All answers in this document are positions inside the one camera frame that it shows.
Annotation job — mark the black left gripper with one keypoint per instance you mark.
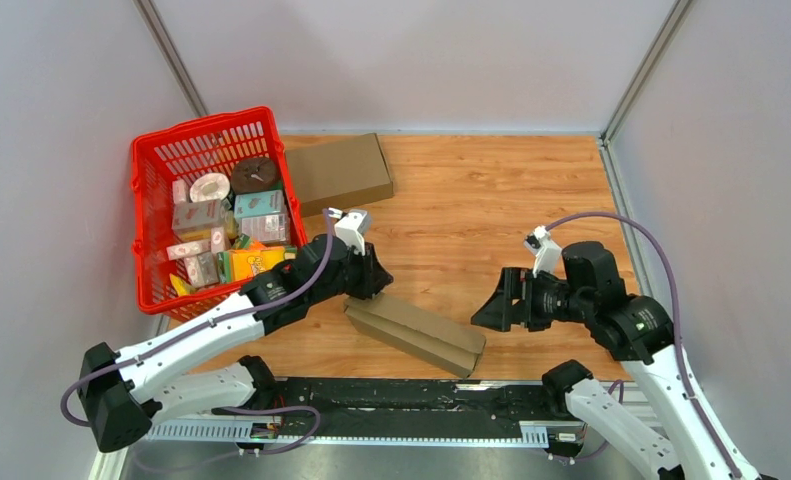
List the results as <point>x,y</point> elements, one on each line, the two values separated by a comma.
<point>374,278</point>

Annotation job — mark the orange snack box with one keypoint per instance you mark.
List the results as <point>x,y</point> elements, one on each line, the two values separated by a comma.
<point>238,265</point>

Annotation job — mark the pink white carton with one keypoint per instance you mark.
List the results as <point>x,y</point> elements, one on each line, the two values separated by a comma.
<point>192,221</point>

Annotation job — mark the red plastic basket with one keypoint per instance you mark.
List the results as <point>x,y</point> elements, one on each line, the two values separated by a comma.
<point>183,154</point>

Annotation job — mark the brown cardboard box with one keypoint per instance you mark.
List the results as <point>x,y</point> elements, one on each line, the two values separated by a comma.
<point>344,174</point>

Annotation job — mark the brown round cake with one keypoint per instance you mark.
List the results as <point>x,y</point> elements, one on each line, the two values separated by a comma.
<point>252,175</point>

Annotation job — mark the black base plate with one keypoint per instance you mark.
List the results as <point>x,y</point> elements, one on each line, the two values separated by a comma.
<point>420,408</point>

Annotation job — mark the aluminium front rail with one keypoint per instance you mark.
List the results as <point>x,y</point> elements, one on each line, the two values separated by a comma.
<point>298,422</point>

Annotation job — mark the teal snack box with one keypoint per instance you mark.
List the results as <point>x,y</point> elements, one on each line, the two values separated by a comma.
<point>259,204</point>

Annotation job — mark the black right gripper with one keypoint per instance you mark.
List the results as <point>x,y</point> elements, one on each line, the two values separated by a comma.
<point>518,283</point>

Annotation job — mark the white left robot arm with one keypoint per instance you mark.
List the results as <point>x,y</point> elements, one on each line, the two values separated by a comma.
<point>183,358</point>

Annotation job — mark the pink white tape roll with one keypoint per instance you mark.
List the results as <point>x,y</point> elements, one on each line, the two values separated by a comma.
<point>210,186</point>

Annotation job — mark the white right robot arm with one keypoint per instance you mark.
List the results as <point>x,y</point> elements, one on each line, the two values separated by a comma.
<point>637,332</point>

